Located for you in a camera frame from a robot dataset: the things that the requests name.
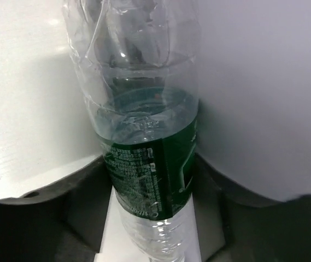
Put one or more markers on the clear bottle green label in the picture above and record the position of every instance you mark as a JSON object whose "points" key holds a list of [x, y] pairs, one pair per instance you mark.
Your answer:
{"points": [[136, 66]]}

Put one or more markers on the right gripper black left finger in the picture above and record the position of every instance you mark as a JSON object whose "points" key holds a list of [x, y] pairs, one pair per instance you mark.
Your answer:
{"points": [[63, 221]]}

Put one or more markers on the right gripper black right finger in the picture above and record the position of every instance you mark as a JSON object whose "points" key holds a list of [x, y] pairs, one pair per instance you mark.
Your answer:
{"points": [[236, 224]]}

